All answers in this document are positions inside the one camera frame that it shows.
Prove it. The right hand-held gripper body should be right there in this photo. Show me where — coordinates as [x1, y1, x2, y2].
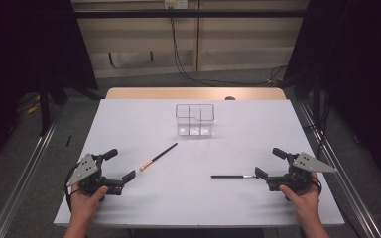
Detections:
[266, 152, 338, 196]

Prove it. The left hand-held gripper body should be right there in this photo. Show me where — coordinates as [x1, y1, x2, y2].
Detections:
[66, 152, 125, 196]

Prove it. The black silver ferrule makeup brush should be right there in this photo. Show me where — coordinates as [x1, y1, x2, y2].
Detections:
[210, 174, 258, 179]

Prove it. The gold ferrule makeup brush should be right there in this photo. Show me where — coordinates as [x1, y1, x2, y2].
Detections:
[139, 142, 179, 173]

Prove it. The clear acrylic organizer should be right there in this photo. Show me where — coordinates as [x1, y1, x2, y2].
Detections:
[175, 103, 216, 138]

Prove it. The person's right hand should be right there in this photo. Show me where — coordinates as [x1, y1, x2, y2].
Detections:
[278, 172, 321, 227]

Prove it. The person's left hand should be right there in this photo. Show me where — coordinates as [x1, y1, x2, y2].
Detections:
[69, 185, 109, 227]

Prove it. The black stand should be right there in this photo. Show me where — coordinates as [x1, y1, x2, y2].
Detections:
[282, 70, 323, 128]
[38, 77, 68, 137]

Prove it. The wooden table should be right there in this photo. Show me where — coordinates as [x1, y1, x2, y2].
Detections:
[104, 86, 288, 101]

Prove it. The black curtain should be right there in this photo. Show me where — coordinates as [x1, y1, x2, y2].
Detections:
[0, 0, 99, 167]
[284, 0, 381, 186]

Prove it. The black horizontal bar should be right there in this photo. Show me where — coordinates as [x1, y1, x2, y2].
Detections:
[72, 9, 309, 19]

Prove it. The white power outlet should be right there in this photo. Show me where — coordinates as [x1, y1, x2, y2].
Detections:
[164, 0, 189, 10]

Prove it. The left hand-held gripper cable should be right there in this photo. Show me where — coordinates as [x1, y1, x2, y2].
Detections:
[63, 163, 80, 212]

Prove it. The metal floor rail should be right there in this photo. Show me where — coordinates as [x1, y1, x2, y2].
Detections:
[0, 105, 67, 238]
[297, 100, 381, 238]

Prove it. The black floor cable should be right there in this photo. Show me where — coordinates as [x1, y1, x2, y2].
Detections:
[169, 6, 287, 87]

